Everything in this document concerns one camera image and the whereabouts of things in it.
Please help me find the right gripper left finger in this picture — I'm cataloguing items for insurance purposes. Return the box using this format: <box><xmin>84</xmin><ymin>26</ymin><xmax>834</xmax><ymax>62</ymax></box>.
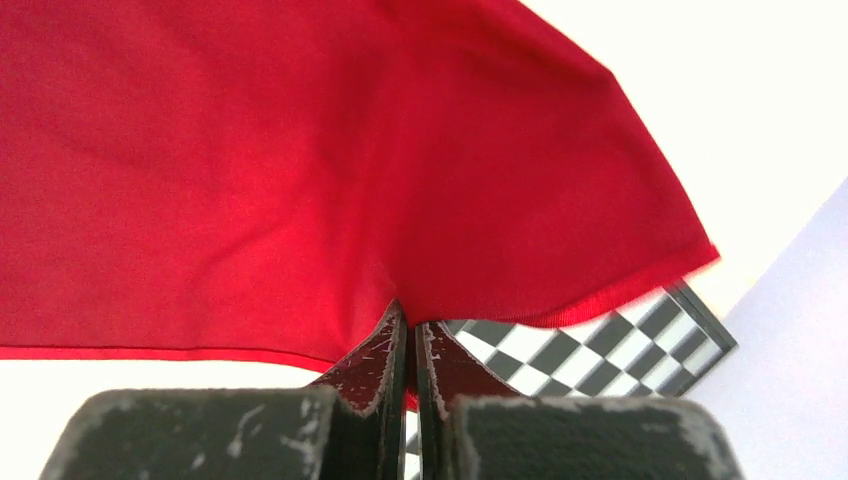
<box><xmin>41</xmin><ymin>302</ymin><xmax>407</xmax><ymax>479</ymax></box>

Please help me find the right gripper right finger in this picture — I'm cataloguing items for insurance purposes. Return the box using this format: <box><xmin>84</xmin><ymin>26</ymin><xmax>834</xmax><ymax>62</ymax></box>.
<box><xmin>415</xmin><ymin>322</ymin><xmax>744</xmax><ymax>479</ymax></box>

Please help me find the red cloth napkin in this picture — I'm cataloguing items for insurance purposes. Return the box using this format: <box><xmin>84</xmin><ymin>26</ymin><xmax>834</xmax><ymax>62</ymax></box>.
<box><xmin>1</xmin><ymin>1</ymin><xmax>719</xmax><ymax>369</ymax></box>

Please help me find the black white checkerboard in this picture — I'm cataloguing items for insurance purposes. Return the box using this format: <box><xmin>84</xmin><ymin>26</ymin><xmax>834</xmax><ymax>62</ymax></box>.
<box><xmin>404</xmin><ymin>279</ymin><xmax>739</xmax><ymax>480</ymax></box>

